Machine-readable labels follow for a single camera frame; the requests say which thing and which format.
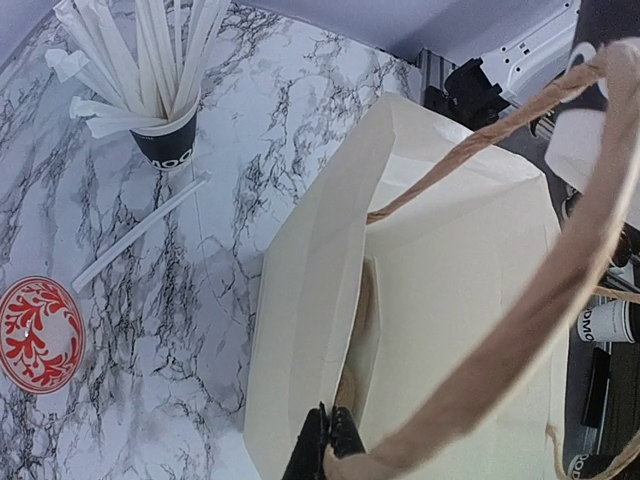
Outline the black paper coffee cup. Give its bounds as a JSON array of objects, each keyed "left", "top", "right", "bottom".
[{"left": 545, "top": 0, "right": 639, "bottom": 191}]

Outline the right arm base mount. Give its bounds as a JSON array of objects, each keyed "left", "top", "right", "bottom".
[{"left": 419, "top": 49, "right": 510, "bottom": 131}]

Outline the red floral small bowl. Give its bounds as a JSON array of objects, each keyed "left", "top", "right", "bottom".
[{"left": 1, "top": 276, "right": 86, "bottom": 395}]

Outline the black cup holding straws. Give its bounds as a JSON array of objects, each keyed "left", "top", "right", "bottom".
[{"left": 130, "top": 91, "right": 201, "bottom": 171}]

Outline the spare black cup stack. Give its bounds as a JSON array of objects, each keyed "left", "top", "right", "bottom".
[{"left": 576, "top": 300, "right": 639, "bottom": 344}]

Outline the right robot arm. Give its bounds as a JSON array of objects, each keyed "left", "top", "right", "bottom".
[{"left": 481, "top": 0, "right": 581, "bottom": 106}]

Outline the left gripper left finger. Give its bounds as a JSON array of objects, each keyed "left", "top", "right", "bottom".
[{"left": 282, "top": 402, "right": 330, "bottom": 480}]

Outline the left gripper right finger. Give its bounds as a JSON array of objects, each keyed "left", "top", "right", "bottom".
[{"left": 329, "top": 406, "right": 366, "bottom": 458}]

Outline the loose white wrapped straw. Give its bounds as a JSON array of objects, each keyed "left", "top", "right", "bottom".
[{"left": 71, "top": 171, "right": 211, "bottom": 293}]

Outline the beige paper bag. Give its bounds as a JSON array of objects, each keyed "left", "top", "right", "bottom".
[{"left": 244, "top": 38, "right": 639, "bottom": 479}]

